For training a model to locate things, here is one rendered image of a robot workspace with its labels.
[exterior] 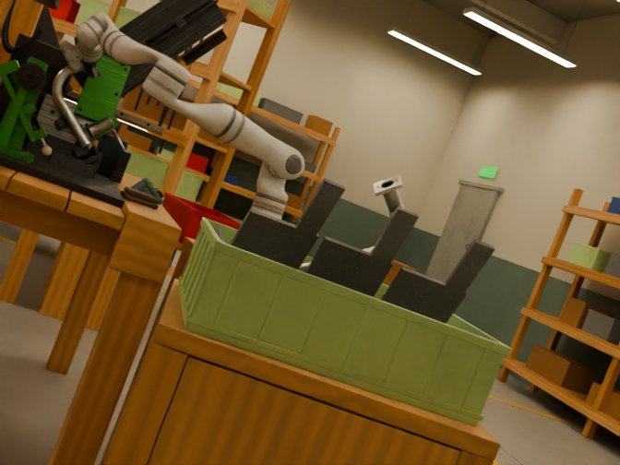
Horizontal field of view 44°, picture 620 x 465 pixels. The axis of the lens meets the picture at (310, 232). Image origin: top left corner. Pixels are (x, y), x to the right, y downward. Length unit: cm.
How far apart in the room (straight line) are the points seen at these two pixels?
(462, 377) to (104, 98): 151
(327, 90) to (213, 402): 1079
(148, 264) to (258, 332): 61
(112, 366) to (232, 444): 66
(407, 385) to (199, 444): 41
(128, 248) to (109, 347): 26
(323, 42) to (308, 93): 80
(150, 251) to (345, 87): 1033
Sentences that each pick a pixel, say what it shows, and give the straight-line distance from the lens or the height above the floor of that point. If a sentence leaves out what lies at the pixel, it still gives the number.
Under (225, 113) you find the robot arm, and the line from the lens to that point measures 205.
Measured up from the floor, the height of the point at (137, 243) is 83.
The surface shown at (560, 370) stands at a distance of 801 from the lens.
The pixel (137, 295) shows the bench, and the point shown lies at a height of 71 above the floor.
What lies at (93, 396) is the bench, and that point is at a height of 43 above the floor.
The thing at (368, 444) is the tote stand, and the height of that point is 71.
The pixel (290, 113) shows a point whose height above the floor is 211.
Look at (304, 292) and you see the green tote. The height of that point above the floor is 93.
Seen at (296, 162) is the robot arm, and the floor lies 117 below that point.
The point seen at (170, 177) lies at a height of 88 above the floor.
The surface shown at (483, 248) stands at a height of 112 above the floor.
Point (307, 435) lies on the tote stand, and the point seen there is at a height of 68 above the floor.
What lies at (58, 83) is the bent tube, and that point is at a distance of 251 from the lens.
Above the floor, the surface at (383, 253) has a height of 104.
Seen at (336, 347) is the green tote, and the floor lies 85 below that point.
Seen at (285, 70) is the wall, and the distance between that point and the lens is 1189.
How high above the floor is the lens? 109
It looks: 2 degrees down
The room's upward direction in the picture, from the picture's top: 21 degrees clockwise
